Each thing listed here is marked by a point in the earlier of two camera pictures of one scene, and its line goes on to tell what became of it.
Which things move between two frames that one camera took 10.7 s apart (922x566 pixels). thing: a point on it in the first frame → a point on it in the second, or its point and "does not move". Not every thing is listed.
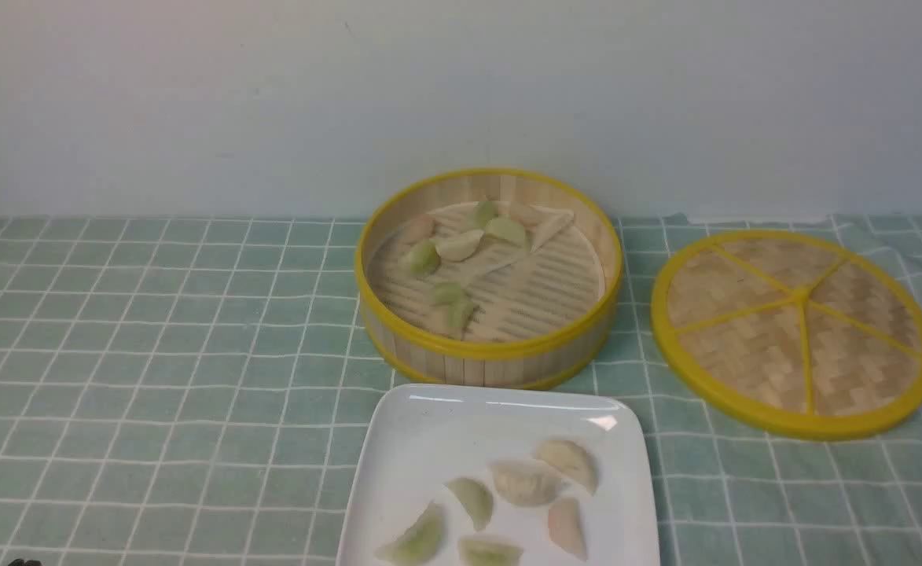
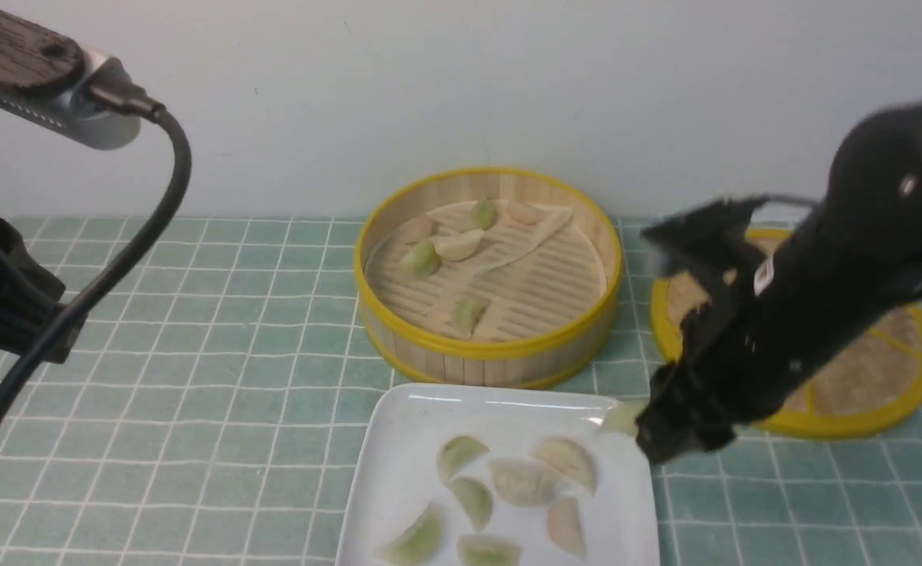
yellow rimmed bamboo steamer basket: (495, 279) does not move
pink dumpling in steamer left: (420, 229) does not move
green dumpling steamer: (447, 292) → (454, 452)
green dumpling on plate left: (420, 542) does not move
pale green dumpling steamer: (506, 229) → (621, 418)
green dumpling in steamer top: (485, 211) does not move
